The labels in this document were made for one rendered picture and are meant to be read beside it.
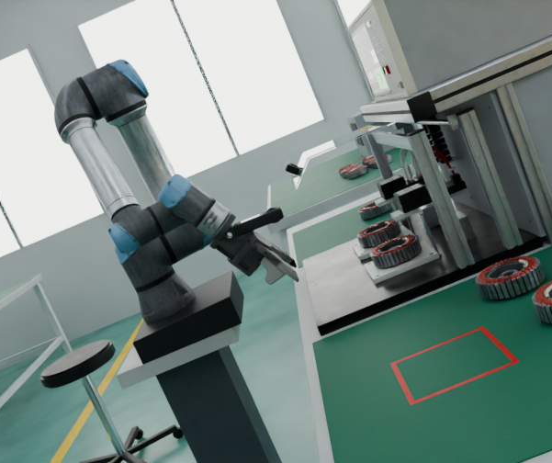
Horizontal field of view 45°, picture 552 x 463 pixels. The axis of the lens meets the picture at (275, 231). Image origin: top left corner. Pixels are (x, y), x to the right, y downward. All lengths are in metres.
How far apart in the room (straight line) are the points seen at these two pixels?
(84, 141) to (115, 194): 0.17
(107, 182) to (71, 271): 5.04
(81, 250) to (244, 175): 1.69
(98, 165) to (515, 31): 0.96
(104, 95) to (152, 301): 0.54
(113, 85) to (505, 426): 1.26
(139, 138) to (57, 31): 4.81
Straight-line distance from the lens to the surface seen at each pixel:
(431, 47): 1.43
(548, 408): 0.87
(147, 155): 1.77
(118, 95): 1.76
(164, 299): 1.79
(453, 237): 1.35
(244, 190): 6.25
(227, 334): 1.70
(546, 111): 1.38
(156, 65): 6.31
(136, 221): 1.57
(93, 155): 1.67
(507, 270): 1.27
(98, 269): 6.57
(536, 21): 1.49
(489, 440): 0.84
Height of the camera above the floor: 1.18
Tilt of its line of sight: 9 degrees down
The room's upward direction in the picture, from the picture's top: 23 degrees counter-clockwise
